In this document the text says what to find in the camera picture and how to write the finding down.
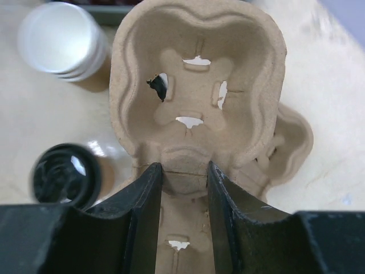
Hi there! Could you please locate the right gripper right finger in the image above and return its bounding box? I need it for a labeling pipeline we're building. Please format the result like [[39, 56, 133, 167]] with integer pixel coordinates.
[[207, 162, 364, 273]]

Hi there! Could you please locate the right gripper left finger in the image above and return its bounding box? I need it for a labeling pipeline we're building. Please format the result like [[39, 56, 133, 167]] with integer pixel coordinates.
[[1, 163, 163, 273]]

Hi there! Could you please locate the single brown paper cup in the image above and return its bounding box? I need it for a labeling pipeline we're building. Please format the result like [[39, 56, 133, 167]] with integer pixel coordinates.
[[96, 156, 115, 200]]

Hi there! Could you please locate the black cup lid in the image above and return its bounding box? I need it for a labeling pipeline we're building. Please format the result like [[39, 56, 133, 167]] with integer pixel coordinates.
[[30, 143, 102, 210]]

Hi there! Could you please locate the cardboard cup carrier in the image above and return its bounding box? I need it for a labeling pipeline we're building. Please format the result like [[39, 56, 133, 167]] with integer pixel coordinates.
[[109, 1, 287, 273]]

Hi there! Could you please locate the stack of cup carriers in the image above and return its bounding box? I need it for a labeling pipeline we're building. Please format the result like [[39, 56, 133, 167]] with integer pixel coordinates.
[[235, 104, 314, 199]]

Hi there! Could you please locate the stack of paper cups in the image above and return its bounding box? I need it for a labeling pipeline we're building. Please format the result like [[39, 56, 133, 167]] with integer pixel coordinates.
[[17, 2, 111, 92]]

